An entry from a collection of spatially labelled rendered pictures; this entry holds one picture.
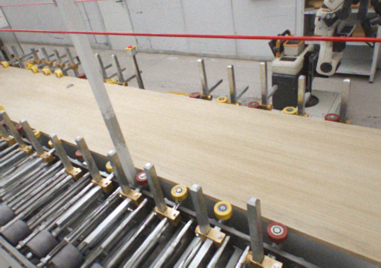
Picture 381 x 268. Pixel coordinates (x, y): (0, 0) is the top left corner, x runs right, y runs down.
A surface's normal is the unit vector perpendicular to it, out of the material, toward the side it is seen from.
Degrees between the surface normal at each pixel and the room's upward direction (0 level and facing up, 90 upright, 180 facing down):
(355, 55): 90
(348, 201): 0
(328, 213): 0
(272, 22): 90
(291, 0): 90
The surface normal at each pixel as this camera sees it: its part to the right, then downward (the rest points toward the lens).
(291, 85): -0.57, 0.53
